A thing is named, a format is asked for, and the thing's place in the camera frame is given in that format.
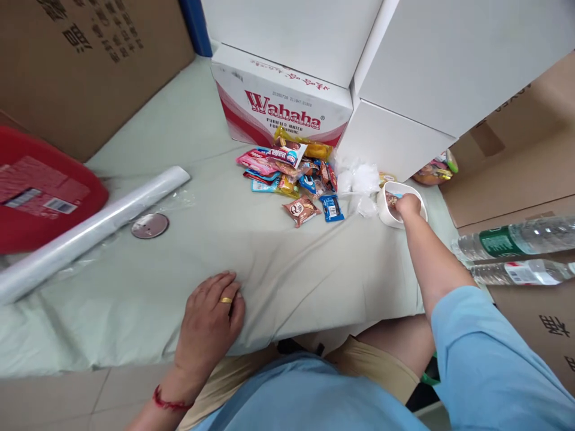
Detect blue sandwich-biscuit snack packet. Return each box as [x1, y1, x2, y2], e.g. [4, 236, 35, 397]
[319, 193, 346, 223]

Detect red plastic container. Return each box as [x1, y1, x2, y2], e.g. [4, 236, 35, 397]
[0, 125, 110, 255]

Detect water bottle with green label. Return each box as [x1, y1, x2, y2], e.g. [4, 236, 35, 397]
[450, 215, 575, 263]

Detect brown cardboard box with tape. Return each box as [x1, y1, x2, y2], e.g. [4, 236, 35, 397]
[437, 49, 575, 230]

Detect roll of clear plastic film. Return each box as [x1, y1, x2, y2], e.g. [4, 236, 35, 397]
[0, 165, 192, 306]

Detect person's right hand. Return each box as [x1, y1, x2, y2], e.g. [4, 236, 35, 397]
[396, 193, 426, 222]

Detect crumpled white plastic bag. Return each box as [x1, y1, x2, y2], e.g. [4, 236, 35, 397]
[334, 154, 383, 220]

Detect blue upright panel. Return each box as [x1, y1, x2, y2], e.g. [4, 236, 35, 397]
[178, 0, 214, 59]

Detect brown cardboard box black print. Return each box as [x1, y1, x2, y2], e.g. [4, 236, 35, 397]
[486, 249, 575, 397]

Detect large brown cardboard box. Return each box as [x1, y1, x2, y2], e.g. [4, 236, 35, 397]
[0, 0, 198, 164]

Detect person's legs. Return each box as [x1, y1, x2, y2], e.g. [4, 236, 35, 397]
[178, 313, 434, 431]

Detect pile of colourful snack packets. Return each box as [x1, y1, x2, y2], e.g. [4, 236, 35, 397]
[236, 125, 338, 201]

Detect white bowl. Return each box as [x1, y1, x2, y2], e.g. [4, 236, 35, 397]
[377, 181, 429, 230]

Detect brown round-biscuit snack packet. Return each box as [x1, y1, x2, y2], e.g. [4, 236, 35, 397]
[282, 195, 323, 229]

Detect round metal disc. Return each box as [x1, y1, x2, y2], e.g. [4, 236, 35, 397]
[131, 213, 171, 240]

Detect person's left fingers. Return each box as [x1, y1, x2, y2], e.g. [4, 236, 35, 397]
[197, 271, 247, 333]

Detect light green cloth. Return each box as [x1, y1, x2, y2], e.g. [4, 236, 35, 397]
[0, 56, 460, 379]

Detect white carton with red print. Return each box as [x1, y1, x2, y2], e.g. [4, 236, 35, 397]
[210, 43, 354, 147]

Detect water bottle with white label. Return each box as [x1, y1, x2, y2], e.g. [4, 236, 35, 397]
[468, 257, 575, 287]

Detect person's body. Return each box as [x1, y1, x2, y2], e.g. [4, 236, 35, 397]
[192, 350, 430, 431]

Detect person's left hand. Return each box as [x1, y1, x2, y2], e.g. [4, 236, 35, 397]
[174, 271, 247, 374]

